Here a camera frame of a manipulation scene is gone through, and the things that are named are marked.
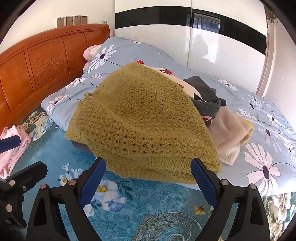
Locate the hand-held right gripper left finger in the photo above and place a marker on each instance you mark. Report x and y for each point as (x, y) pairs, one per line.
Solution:
(91, 183)

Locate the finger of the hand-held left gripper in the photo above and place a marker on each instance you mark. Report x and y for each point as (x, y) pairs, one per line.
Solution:
(30, 175)
(9, 143)

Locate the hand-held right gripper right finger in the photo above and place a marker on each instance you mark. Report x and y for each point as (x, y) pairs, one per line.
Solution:
(203, 183)

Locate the olive knitted sweater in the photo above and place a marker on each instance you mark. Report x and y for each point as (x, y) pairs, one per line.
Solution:
(143, 115)

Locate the pink cloth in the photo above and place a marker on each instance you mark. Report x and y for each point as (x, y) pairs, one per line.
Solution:
(9, 162)

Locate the cream fluffy sweater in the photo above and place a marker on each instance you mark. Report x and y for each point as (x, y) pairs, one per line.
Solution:
(226, 129)

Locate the blue floral bed blanket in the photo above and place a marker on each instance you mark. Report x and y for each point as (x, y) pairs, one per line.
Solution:
(150, 208)

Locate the yellow garment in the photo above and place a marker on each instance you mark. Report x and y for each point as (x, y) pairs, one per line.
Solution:
(249, 127)

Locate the dark grey garment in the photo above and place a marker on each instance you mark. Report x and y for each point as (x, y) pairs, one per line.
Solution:
(203, 92)

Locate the carved wooden headboard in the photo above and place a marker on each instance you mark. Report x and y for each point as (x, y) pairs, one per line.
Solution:
(46, 60)

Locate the cream garment with red print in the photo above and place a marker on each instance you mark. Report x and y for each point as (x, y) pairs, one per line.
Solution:
(182, 85)

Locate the pink floral pillow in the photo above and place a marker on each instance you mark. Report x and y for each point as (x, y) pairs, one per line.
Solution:
(91, 51)

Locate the white and black wardrobe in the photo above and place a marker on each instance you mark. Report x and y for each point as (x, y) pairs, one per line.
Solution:
(161, 41)

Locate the green hanging plant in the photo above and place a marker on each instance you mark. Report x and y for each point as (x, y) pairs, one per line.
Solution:
(271, 16)

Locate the wall picture frame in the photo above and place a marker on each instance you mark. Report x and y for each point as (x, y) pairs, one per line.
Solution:
(84, 19)
(61, 21)
(77, 20)
(69, 20)

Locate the cream door frame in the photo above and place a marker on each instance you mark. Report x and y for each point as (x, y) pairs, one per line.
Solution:
(268, 58)

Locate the wall socket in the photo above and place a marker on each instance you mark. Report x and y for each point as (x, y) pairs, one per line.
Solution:
(102, 22)

